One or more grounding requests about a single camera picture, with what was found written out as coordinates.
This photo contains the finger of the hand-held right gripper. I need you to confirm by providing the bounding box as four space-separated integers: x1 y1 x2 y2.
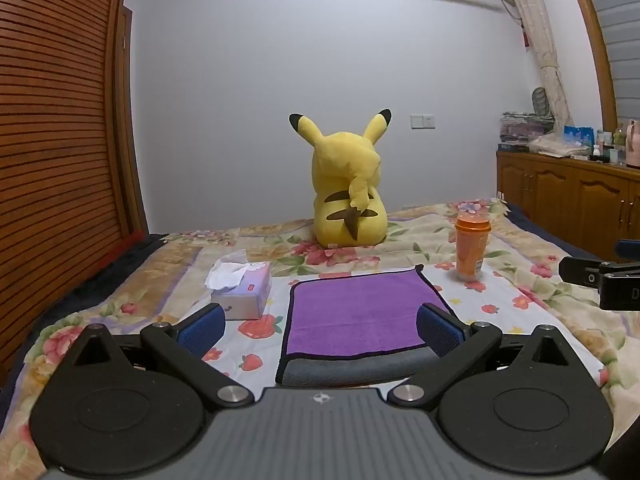
558 256 605 290
602 239 640 278

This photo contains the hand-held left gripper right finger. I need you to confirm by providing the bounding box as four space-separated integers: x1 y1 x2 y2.
387 302 597 407

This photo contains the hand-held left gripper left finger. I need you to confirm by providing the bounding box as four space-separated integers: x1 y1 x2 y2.
55 303 254 409

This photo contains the purple and grey towel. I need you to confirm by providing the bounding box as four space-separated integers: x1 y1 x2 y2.
275 264 459 389

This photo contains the purple tissue box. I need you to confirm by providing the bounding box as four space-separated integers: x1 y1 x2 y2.
206 249 273 321

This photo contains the floral bed blanket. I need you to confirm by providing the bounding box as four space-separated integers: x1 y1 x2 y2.
0 198 632 480

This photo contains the wooden cabinet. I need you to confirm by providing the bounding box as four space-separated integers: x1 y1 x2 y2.
495 149 640 262

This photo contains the orange plastic cup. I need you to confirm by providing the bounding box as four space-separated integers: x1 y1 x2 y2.
454 212 493 282

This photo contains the pink bottle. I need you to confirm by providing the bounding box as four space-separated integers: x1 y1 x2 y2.
624 119 640 169

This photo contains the blue printed box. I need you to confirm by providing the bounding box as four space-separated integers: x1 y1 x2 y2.
563 124 595 149

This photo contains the clear plastic bag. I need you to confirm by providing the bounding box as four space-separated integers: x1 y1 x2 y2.
528 133 592 157

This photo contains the stack of folded clothes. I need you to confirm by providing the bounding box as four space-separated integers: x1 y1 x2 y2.
499 111 556 149

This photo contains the yellow plush toy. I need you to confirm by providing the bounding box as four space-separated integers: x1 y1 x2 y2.
288 108 393 250

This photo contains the window blind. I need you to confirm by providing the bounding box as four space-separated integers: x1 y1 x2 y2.
582 0 640 128

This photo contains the beige patterned curtain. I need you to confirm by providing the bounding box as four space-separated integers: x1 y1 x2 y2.
494 0 572 122

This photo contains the wooden louvered wardrobe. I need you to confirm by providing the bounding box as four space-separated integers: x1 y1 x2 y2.
0 0 149 391

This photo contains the wooden window frame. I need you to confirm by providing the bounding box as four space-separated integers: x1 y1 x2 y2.
561 0 619 133

